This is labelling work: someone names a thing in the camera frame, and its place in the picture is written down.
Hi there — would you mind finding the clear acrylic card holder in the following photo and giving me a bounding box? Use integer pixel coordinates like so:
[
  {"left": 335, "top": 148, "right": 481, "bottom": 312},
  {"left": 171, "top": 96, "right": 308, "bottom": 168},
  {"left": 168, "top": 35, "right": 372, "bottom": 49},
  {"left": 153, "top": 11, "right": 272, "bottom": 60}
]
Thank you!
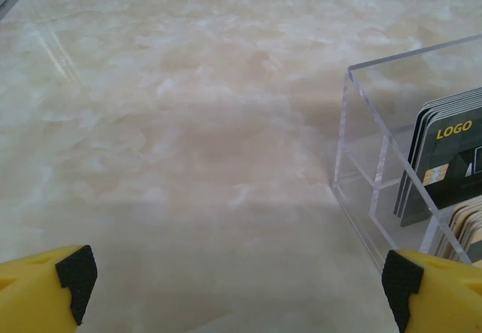
[{"left": 333, "top": 34, "right": 482, "bottom": 273}]

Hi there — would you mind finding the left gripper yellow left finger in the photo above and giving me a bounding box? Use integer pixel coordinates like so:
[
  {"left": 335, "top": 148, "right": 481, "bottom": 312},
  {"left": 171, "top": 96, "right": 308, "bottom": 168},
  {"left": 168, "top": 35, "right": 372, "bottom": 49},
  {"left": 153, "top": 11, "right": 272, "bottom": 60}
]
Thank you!
[{"left": 0, "top": 244, "right": 98, "bottom": 333}]

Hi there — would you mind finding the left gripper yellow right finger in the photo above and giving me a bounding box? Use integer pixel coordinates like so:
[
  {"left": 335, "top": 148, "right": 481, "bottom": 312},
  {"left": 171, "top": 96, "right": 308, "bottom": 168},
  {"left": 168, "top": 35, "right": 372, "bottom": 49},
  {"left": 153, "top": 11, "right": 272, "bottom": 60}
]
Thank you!
[{"left": 381, "top": 249, "right": 482, "bottom": 333}]

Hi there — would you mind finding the black VIP credit card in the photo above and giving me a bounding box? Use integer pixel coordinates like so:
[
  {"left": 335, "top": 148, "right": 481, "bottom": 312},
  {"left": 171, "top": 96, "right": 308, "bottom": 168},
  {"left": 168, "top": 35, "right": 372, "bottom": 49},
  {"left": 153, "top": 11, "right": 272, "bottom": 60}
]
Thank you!
[
  {"left": 393, "top": 86, "right": 482, "bottom": 217},
  {"left": 398, "top": 105, "right": 482, "bottom": 228}
]

